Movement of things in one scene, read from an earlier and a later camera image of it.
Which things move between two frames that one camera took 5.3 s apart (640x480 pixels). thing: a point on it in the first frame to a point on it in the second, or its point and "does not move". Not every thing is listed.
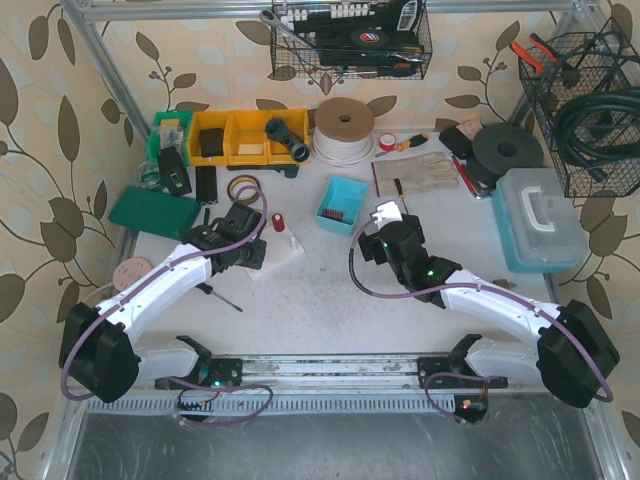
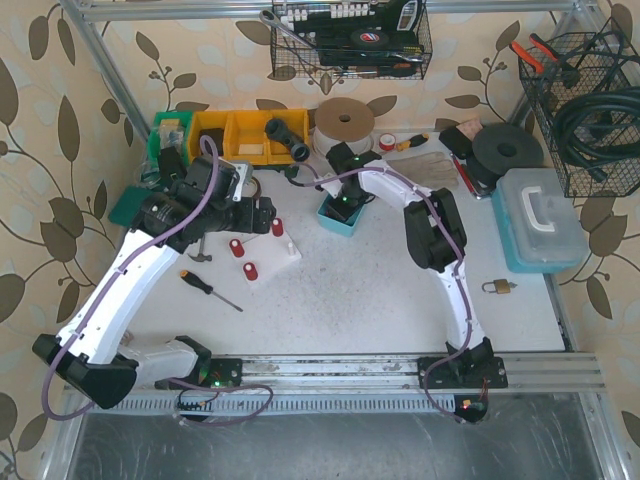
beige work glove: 415,173 does not move
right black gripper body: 370,245 to 345,208
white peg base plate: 281,248 does not move
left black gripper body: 256,251 to 263,214
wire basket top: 349,39 does not move
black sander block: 457,142 does not move
